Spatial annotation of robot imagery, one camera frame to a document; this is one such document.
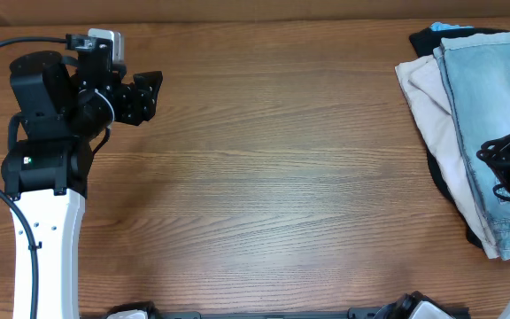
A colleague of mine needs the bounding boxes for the black folded garment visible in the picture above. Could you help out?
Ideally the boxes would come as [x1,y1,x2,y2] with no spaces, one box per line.
[408,26,510,249]

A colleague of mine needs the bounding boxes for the small blue cloth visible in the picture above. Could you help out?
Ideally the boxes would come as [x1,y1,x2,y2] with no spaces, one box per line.
[429,21,473,32]

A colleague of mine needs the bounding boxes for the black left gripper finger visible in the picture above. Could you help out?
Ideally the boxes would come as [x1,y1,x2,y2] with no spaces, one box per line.
[137,87,157,121]
[133,71,163,96]

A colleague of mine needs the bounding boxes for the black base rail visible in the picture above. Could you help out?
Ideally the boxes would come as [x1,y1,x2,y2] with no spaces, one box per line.
[81,291,471,319]

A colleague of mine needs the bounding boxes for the light blue denim shorts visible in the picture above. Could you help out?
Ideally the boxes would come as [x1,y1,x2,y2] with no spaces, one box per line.
[434,32,510,261]

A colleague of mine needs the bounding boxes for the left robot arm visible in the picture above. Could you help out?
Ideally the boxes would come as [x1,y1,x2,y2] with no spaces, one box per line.
[1,51,163,318]

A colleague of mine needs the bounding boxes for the beige folded garment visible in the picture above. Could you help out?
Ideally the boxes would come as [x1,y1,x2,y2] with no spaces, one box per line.
[395,55,499,259]

